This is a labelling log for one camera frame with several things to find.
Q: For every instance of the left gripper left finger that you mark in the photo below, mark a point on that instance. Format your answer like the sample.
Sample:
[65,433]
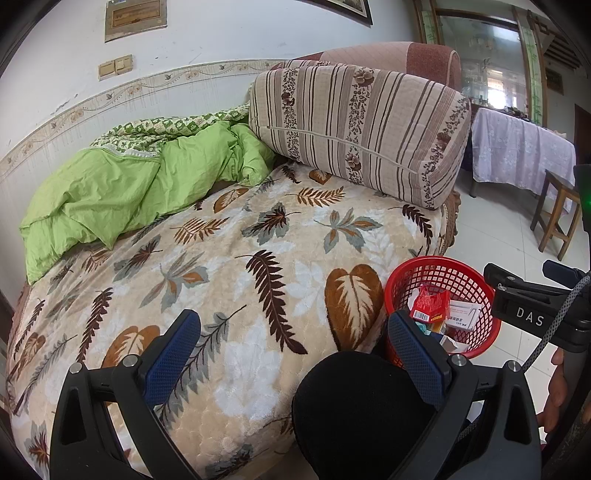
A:
[84,443]

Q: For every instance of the white blue medicine box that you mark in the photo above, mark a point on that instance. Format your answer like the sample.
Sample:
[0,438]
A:
[452,346]

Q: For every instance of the white tablet box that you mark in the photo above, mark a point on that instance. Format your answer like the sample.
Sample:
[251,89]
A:
[463,315]

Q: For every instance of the striped beige pillow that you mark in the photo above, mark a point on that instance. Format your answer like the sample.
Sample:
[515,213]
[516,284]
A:
[394,132]

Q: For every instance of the wall plaque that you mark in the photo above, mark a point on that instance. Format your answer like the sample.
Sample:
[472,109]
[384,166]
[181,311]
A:
[129,17]

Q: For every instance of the glass door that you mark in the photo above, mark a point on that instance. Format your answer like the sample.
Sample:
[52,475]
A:
[499,47]

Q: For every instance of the teal cartoon packet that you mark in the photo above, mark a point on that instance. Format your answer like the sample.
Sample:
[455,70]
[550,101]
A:
[424,327]

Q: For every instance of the person right hand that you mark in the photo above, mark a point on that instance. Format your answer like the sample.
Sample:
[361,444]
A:
[557,392]

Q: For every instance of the table with lilac cloth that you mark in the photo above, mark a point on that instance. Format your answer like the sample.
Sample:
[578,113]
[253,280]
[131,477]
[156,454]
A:
[508,150]

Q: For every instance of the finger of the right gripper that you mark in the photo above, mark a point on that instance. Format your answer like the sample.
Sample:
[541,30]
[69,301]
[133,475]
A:
[562,274]
[501,280]

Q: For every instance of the red mesh trash basket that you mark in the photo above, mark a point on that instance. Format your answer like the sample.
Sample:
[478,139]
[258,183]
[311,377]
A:
[462,281]

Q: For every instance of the wooden stool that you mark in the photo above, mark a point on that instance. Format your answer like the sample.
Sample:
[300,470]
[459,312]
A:
[549,221]

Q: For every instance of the framed picture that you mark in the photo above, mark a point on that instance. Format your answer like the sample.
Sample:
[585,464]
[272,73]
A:
[358,10]

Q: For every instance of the beige wall switch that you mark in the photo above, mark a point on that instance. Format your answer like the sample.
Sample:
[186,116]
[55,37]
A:
[115,67]

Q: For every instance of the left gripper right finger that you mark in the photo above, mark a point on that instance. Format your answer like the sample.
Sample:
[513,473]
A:
[485,423]

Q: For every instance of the green quilt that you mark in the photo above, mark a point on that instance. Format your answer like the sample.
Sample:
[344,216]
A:
[135,173]

